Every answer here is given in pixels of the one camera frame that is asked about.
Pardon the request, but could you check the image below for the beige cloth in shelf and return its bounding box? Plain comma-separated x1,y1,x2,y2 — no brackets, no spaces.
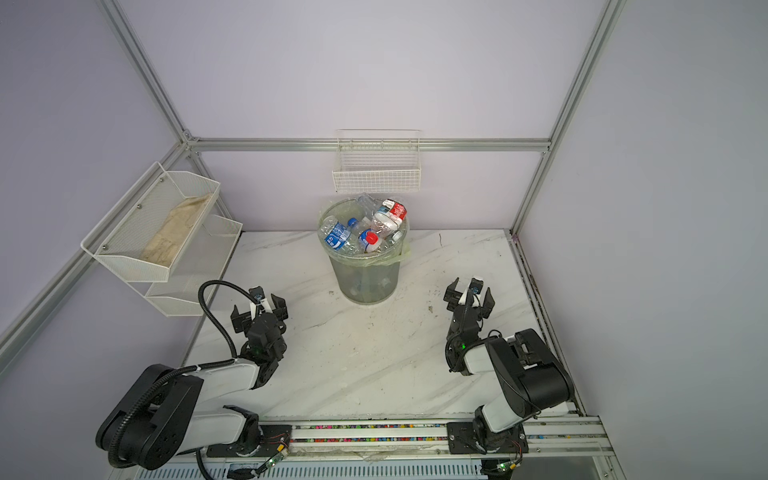
140,194,211,267

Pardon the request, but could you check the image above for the red label crushed bottle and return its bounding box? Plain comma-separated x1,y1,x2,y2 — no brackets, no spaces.
372,199,407,238

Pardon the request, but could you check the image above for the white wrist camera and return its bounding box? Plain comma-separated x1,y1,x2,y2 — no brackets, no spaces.
249,286,273,318
462,277,484,308

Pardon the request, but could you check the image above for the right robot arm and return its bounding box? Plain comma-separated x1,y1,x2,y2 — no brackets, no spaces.
443,278,575,434

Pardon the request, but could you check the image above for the grey mesh waste bin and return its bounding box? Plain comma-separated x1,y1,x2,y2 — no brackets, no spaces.
317,197,410,305

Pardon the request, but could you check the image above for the white mesh two-tier shelf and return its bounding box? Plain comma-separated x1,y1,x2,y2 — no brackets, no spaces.
81,163,242,317

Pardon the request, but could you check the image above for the small blue label bottle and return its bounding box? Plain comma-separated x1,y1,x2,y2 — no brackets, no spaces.
357,228,381,254

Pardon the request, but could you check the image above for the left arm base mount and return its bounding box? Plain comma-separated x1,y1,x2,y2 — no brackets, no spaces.
206,424,293,458

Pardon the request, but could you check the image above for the crushed clear bottle white cap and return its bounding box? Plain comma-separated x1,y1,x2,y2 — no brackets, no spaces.
356,193,381,220

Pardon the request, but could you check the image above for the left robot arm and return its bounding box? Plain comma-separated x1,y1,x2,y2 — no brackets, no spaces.
95,287,291,470

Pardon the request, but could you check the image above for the left black cable conduit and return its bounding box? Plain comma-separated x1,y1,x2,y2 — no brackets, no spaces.
106,279,259,469

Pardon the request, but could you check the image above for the white wire wall basket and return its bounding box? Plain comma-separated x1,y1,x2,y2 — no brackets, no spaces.
332,129,422,194

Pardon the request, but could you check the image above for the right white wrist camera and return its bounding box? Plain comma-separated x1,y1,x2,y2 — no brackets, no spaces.
462,277,484,308

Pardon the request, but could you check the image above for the aluminium front rail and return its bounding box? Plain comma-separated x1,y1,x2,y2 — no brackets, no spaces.
116,416,616,464

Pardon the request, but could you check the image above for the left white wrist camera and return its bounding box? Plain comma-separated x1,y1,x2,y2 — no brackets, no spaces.
249,286,273,318

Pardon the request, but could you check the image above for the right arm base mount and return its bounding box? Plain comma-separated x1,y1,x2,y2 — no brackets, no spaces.
446,421,529,455

